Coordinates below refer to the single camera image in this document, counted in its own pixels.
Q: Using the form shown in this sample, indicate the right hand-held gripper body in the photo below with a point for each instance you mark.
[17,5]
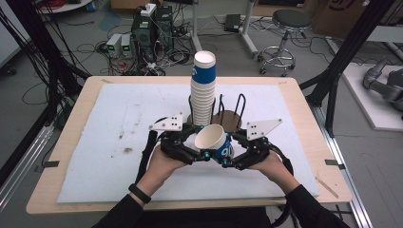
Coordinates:
[256,152]

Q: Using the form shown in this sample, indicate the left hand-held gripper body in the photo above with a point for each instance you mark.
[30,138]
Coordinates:
[174,147]

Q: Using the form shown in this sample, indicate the blue white paper cup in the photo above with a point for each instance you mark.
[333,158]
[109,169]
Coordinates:
[210,137]

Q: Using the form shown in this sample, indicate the stack of paper cups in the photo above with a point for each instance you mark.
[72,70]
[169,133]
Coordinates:
[202,101]

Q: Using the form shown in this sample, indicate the person's right hand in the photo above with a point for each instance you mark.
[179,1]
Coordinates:
[277,171]

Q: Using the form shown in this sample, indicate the person's left hand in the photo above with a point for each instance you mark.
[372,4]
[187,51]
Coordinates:
[161,172]

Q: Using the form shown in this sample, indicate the black wristband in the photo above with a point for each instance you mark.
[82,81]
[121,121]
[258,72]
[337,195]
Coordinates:
[139,193]

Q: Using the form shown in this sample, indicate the person's lap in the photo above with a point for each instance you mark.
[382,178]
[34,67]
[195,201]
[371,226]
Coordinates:
[206,220]

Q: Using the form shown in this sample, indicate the white foam mat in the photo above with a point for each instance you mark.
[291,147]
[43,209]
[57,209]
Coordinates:
[111,177]

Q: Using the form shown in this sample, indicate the thin wooden stick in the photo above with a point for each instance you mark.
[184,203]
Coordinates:
[326,187]

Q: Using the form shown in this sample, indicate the black tape strip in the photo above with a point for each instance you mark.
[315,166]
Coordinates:
[50,164]
[334,163]

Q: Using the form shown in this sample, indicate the black computer tower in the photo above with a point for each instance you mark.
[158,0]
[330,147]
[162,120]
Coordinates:
[164,28]
[142,38]

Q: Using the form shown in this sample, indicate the wooden table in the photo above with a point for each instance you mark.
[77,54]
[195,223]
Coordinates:
[68,142]

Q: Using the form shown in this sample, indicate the grey bench power supply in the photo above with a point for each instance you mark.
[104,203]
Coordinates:
[126,44]
[113,44]

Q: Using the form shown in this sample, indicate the flat black box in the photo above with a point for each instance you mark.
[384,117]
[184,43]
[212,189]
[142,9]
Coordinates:
[233,22]

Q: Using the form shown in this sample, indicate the white platform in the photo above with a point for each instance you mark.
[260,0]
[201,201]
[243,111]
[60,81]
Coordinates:
[364,107]

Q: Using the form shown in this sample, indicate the white power strip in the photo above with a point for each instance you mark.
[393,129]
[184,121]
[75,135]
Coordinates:
[148,9]

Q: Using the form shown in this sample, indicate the black round stool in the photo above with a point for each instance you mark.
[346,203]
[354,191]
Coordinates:
[290,19]

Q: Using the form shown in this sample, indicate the large cardboard box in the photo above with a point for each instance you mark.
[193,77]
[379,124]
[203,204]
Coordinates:
[342,15]

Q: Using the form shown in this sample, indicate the blue can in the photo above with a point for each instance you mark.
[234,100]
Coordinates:
[91,6]

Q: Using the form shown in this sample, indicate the round white table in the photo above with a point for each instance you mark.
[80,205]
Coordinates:
[69,6]

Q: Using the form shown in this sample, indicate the grey board panel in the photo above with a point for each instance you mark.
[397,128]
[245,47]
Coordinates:
[11,34]

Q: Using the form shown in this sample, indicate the aluminium floor rail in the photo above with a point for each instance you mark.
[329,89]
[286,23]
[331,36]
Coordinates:
[25,158]
[345,158]

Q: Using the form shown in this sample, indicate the white desk frame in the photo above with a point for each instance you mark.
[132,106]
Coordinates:
[195,25]

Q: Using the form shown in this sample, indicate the black metal frame post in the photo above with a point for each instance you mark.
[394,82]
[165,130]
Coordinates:
[345,53]

